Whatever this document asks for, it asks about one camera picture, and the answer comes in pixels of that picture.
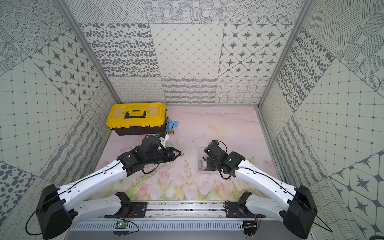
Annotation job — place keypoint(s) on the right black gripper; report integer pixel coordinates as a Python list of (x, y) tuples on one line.
[(209, 166)]

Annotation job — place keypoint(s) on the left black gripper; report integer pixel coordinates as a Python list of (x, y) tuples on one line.
[(165, 153)]

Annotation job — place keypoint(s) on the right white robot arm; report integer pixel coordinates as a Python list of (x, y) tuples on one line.
[(294, 207)]

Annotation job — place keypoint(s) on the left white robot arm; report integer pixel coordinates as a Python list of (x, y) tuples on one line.
[(61, 207)]

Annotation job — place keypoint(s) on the clear plastic storage box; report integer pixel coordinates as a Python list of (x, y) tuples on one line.
[(203, 156)]

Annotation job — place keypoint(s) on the blue yellow hand tool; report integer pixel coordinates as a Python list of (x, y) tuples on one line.
[(170, 126)]

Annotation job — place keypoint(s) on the yellow black toolbox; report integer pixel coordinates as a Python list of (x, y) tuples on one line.
[(137, 119)]

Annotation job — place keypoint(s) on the aluminium mounting rail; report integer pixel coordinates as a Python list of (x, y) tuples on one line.
[(210, 209)]

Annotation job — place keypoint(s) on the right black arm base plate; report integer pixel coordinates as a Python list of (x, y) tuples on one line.
[(235, 210)]

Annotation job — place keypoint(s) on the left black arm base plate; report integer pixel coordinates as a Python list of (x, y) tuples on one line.
[(136, 210)]

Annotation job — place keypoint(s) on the white slotted cable duct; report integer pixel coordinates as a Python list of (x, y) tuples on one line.
[(209, 225)]

